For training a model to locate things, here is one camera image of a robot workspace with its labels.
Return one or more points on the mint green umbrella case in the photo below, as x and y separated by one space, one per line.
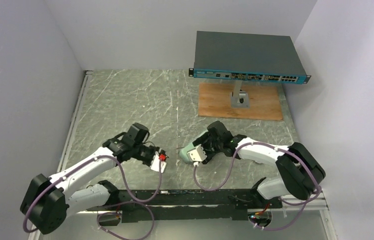
185 149

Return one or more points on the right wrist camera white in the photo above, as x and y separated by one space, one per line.
197 154

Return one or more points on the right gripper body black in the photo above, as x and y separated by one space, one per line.
207 147

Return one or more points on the wooden board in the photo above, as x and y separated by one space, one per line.
214 101

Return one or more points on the aluminium rail frame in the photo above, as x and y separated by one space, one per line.
49 201

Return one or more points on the grey metal stand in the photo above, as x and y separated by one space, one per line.
238 97

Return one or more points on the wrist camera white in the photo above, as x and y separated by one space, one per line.
197 154
158 163

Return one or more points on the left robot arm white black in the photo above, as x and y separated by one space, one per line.
49 200

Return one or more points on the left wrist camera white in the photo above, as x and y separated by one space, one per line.
158 163

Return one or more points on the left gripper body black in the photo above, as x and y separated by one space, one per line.
148 156

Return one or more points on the network switch blue front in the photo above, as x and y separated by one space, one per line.
247 57

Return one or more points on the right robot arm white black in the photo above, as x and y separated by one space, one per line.
298 173

